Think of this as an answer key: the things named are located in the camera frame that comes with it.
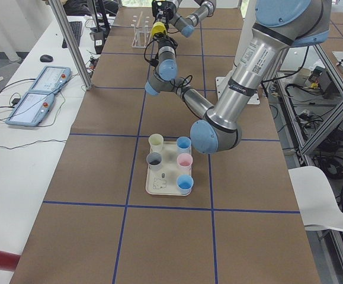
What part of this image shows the upper teach pendant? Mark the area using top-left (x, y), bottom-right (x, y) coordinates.
top-left (29, 66), bottom-right (71, 94)

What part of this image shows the black keyboard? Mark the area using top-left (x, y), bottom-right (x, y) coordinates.
top-left (69, 21), bottom-right (83, 46)

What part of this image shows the white bear tray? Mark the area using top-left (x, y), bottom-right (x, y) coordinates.
top-left (145, 141), bottom-right (192, 196)

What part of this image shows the white wire cup rack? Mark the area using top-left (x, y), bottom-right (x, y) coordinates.
top-left (131, 11), bottom-right (150, 49)

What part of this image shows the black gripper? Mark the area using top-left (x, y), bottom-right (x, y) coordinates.
top-left (152, 1), bottom-right (176, 23)

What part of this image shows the white chair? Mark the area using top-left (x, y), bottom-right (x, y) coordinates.
top-left (288, 166), bottom-right (343, 232)

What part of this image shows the lower teach pendant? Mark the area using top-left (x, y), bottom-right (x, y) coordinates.
top-left (5, 92), bottom-right (55, 127)

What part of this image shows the pink plastic cup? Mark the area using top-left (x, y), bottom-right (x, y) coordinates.
top-left (177, 153), bottom-right (193, 172)

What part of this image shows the blue plastic cup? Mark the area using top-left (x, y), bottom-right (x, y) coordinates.
top-left (177, 175), bottom-right (194, 195)
top-left (176, 136), bottom-right (192, 154)

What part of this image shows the pale green plastic cup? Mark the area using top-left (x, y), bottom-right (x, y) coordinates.
top-left (148, 133), bottom-right (164, 153)

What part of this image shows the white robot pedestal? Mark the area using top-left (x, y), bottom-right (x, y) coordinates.
top-left (216, 1), bottom-right (260, 105)

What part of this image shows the black computer mouse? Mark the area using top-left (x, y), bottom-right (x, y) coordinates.
top-left (40, 54), bottom-right (53, 63)

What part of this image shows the teach pendant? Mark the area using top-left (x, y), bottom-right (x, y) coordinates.
top-left (29, 66), bottom-right (71, 94)
top-left (5, 92), bottom-right (55, 127)

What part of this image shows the grey plastic cup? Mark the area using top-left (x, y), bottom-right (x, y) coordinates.
top-left (146, 152), bottom-right (162, 172)

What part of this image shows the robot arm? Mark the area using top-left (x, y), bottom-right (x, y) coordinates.
top-left (151, 1), bottom-right (216, 38)
top-left (145, 1), bottom-right (332, 154)

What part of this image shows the yellow plastic cup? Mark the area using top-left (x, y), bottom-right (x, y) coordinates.
top-left (151, 21), bottom-right (168, 38)

